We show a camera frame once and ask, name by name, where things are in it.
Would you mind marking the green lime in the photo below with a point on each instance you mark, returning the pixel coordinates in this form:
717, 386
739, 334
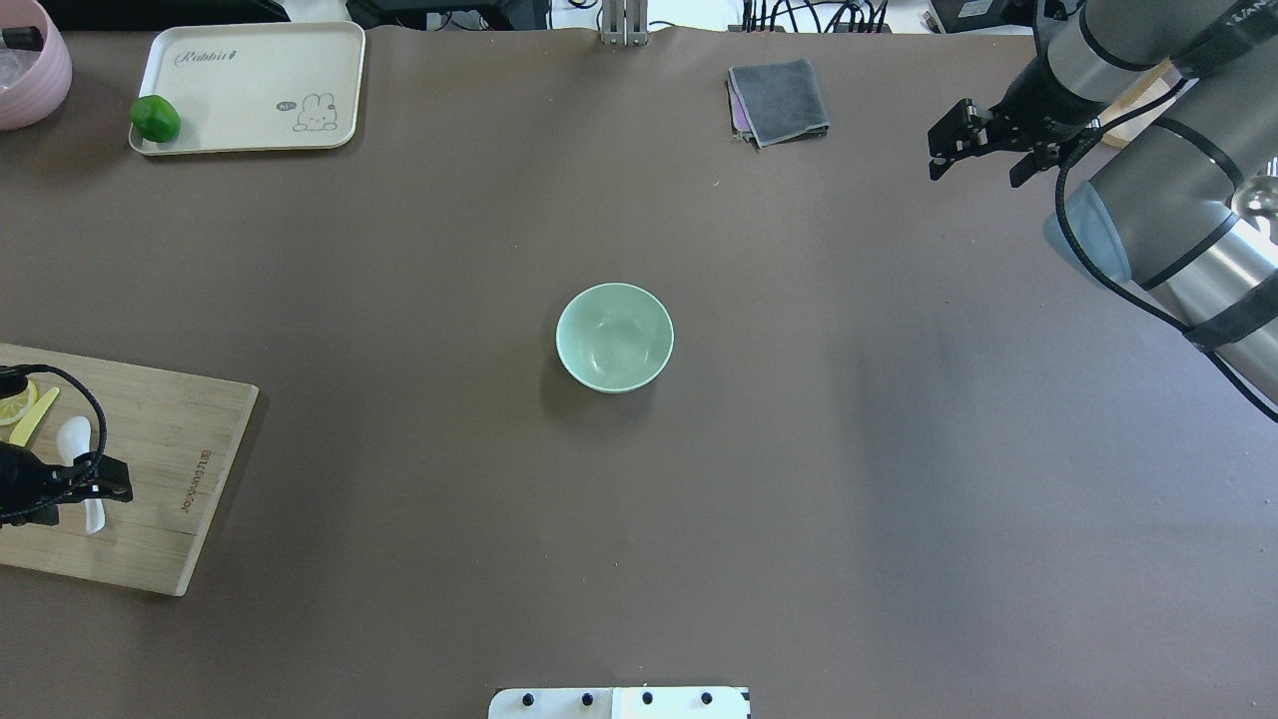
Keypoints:
155, 119

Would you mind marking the white plastic spoon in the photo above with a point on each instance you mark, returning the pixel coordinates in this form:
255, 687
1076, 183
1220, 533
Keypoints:
74, 439

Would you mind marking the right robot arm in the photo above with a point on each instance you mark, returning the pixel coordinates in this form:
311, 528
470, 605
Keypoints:
1151, 222

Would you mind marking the metal scoop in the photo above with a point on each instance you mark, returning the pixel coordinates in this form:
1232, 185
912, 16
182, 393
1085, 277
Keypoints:
1255, 201

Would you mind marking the cream rabbit tray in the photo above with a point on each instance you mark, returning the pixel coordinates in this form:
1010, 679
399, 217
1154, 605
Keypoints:
256, 87

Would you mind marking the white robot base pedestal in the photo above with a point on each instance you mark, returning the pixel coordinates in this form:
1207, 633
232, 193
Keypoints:
692, 701

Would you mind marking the wooden stand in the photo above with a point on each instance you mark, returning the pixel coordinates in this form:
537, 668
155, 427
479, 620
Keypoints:
1156, 83

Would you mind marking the light green bowl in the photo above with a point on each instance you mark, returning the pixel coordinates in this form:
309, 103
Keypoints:
614, 338

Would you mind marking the pink bowl with ice cubes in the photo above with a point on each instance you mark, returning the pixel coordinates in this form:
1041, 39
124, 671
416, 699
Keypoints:
35, 83

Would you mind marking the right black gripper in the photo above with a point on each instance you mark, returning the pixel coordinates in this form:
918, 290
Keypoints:
1040, 106

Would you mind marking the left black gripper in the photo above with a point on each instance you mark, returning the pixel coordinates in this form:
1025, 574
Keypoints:
22, 481

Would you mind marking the grey folded cloth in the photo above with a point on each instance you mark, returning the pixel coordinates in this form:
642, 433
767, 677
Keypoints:
776, 103

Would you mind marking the aluminium frame post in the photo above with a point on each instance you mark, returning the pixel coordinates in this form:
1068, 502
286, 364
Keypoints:
624, 23

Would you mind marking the yellow plastic knife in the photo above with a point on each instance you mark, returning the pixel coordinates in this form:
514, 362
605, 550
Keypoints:
26, 426

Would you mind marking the upper lemon slice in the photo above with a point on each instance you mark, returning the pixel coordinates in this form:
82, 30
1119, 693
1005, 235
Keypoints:
14, 406

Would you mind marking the bamboo cutting board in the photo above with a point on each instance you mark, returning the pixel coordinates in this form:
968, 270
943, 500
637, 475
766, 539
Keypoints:
179, 434

